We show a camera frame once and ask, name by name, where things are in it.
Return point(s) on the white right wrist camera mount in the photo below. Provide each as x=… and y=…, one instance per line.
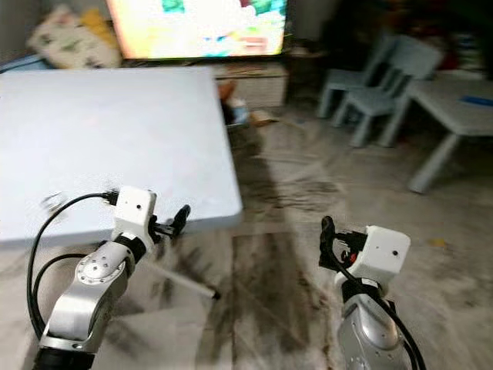
x=385, y=250

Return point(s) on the white television cabinet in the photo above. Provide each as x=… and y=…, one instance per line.
x=254, y=85

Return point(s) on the bright television screen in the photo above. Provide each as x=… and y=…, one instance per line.
x=196, y=27

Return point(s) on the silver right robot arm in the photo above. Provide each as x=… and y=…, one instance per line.
x=366, y=335

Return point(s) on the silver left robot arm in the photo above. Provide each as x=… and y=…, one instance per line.
x=96, y=274

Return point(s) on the flat blue item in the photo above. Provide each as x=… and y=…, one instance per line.
x=477, y=100

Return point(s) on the pale blue child chair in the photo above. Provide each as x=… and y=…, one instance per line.
x=381, y=99
x=350, y=77

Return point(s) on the white folding table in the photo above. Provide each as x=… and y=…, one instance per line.
x=115, y=127

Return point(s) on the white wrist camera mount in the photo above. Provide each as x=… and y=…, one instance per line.
x=385, y=250
x=135, y=206

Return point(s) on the small white child table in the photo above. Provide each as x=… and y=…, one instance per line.
x=451, y=112

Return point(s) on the brown cardboard scrap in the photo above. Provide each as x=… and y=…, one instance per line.
x=262, y=117

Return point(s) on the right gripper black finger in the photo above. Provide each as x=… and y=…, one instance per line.
x=328, y=240

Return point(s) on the printed white cushion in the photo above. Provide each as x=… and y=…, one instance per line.
x=73, y=38

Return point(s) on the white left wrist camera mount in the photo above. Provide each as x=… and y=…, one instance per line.
x=135, y=206

